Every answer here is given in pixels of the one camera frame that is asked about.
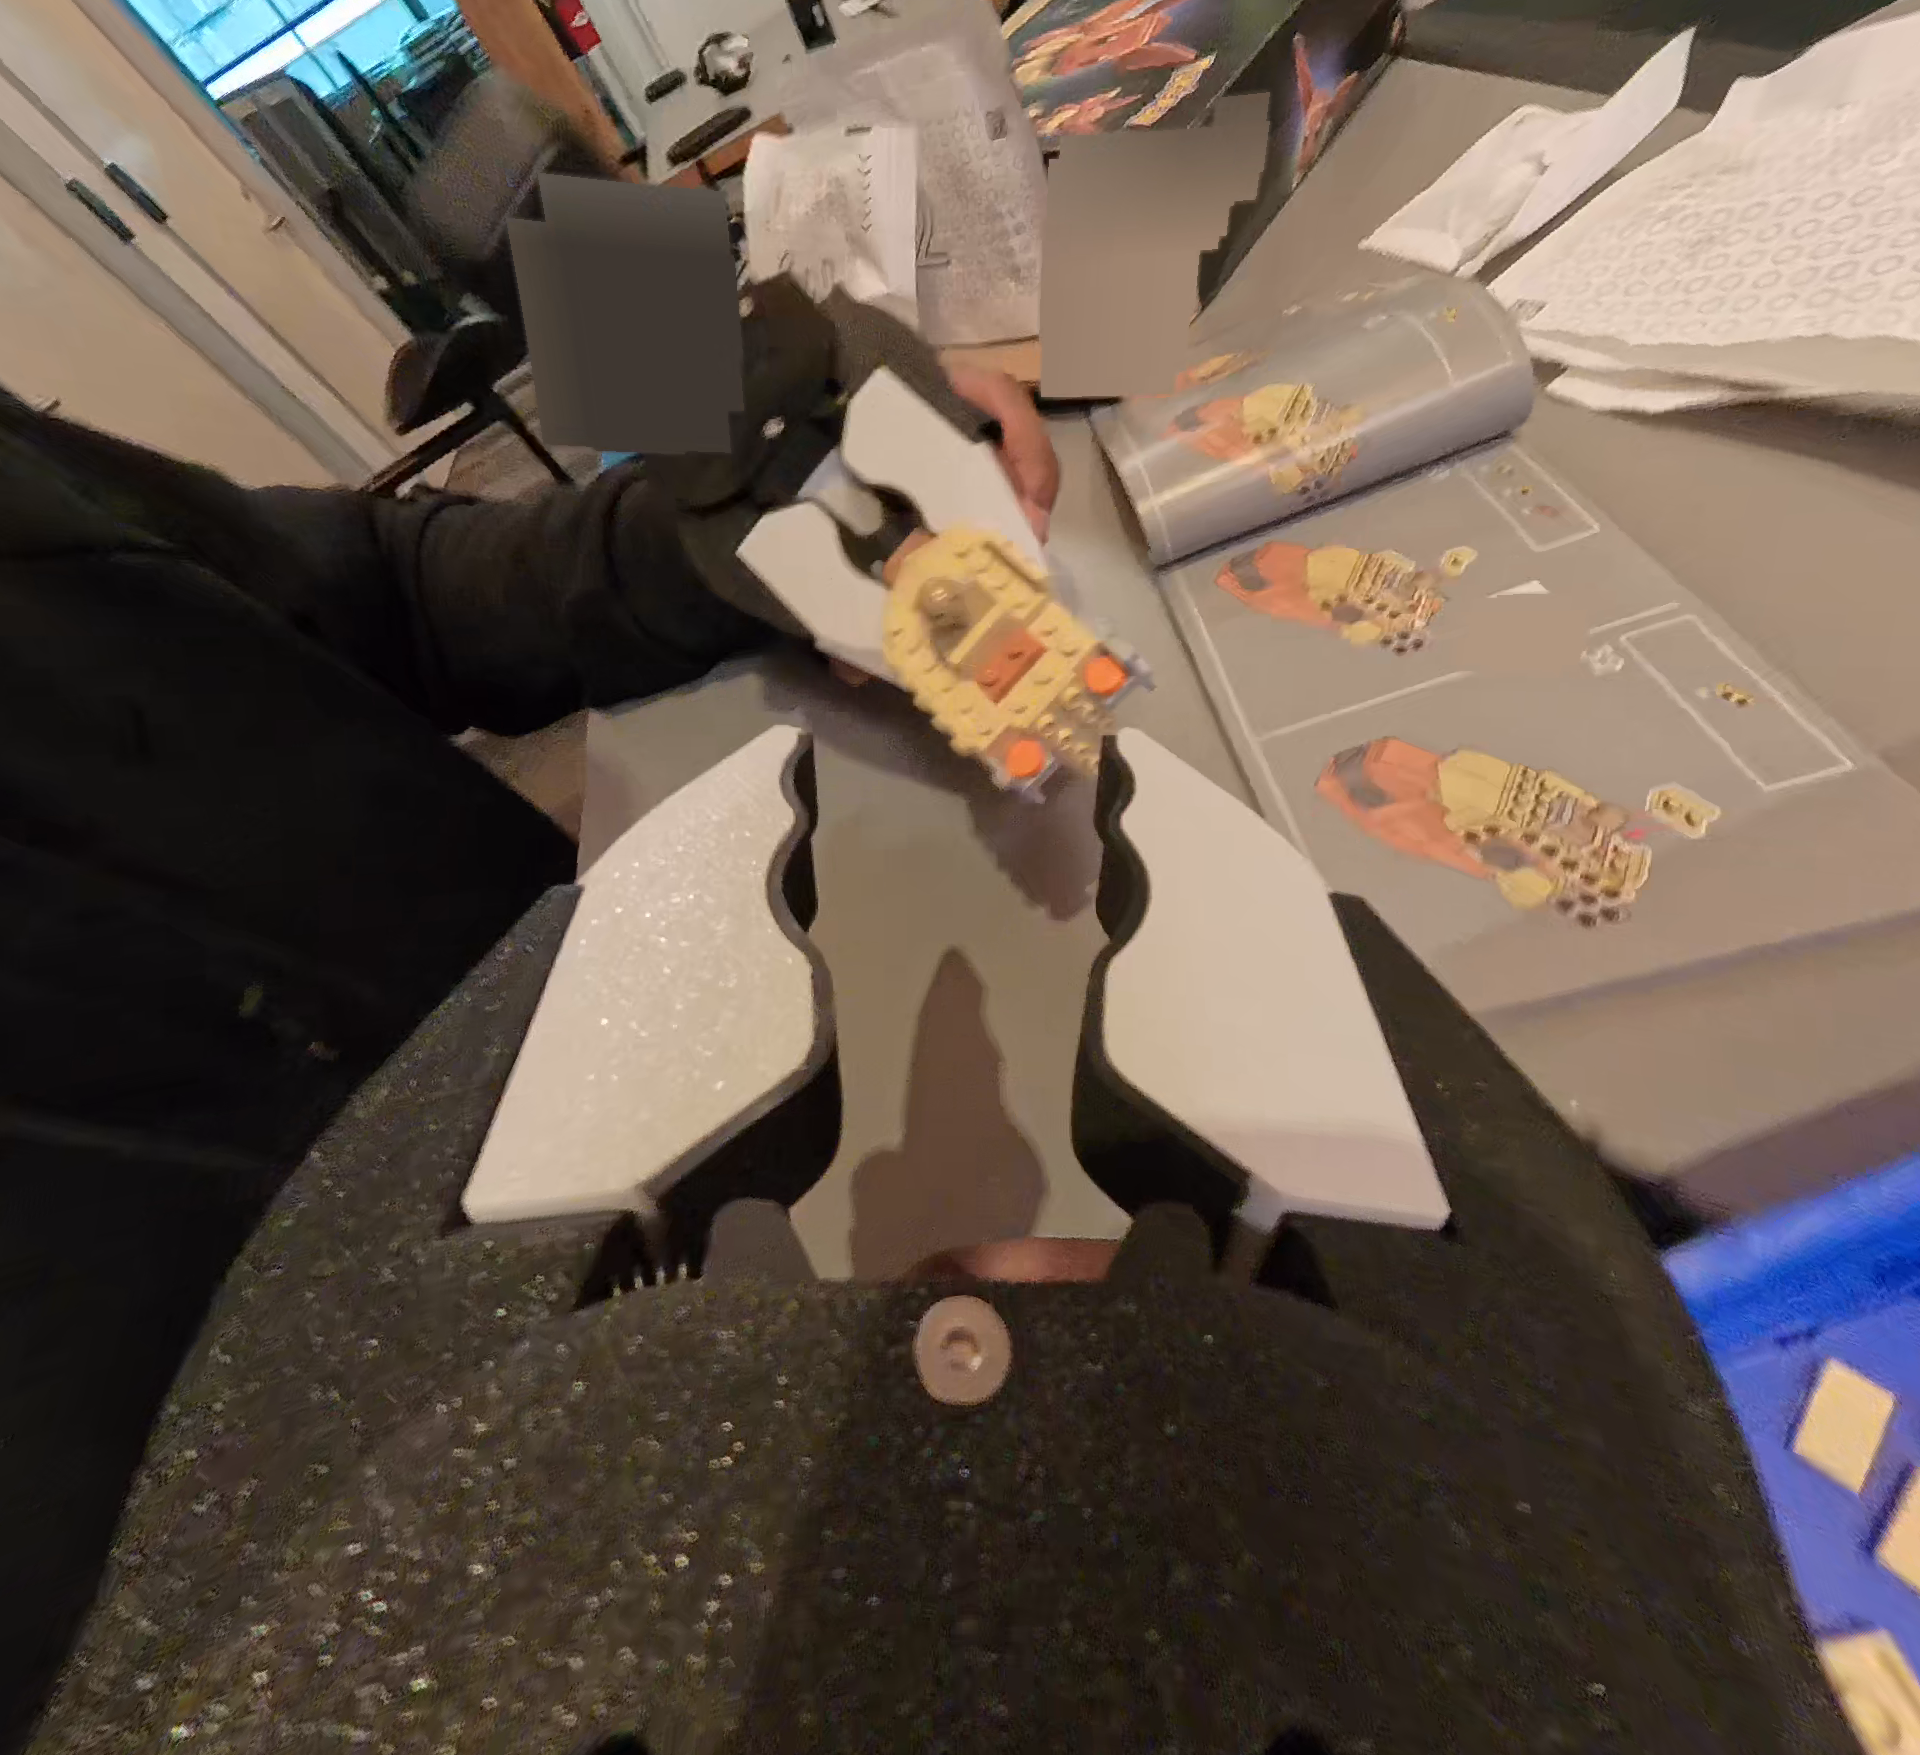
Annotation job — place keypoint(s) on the dark printed toy box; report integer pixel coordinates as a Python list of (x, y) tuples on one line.
[(1140, 31)]

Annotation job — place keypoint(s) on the white crumpled paper bag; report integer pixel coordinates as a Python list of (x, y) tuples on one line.
[(1514, 164)]

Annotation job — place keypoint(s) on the pile of tan bricks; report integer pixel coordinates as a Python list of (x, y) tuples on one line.
[(1843, 1426)]

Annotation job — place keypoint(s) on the white circle-print paper bag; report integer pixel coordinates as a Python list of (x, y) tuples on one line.
[(1771, 240)]

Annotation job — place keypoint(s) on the person's left hand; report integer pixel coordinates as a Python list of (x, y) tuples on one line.
[(1020, 450)]

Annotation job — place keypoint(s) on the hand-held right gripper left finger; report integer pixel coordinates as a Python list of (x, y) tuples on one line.
[(661, 1006)]

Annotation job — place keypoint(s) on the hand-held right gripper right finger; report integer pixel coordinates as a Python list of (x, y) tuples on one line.
[(1275, 1020)]

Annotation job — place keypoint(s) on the grey desk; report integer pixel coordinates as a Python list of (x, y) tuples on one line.
[(1724, 494)]

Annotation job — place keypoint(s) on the blue plastic bin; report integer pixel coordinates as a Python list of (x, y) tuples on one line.
[(1740, 1336)]

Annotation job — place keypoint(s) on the black office chair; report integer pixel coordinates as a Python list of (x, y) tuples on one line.
[(481, 284)]

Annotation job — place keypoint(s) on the tan brick-built model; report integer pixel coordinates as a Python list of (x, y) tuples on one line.
[(1004, 660)]

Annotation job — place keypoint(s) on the grey instruction booklet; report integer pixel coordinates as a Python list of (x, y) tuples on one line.
[(1501, 736)]

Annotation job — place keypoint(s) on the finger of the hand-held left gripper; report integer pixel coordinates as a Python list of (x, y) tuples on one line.
[(939, 450), (818, 586)]

